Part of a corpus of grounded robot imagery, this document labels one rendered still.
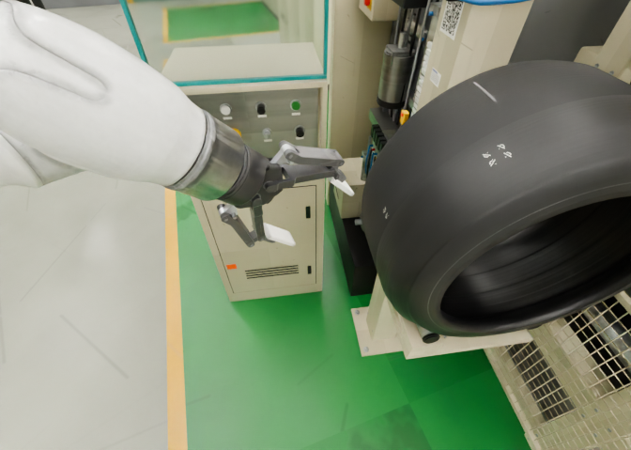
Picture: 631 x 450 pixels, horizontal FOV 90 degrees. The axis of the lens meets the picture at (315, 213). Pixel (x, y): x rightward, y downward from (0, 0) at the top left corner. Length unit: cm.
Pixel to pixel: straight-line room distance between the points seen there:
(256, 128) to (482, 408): 161
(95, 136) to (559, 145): 52
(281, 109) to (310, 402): 132
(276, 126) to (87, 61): 96
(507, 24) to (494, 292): 65
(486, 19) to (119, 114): 70
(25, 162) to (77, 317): 194
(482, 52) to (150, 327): 193
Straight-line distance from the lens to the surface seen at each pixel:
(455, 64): 82
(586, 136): 55
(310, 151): 43
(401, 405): 178
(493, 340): 109
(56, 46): 29
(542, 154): 52
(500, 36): 84
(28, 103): 29
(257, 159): 39
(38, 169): 43
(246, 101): 116
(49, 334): 235
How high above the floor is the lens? 169
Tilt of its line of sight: 45 degrees down
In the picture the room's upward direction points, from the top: straight up
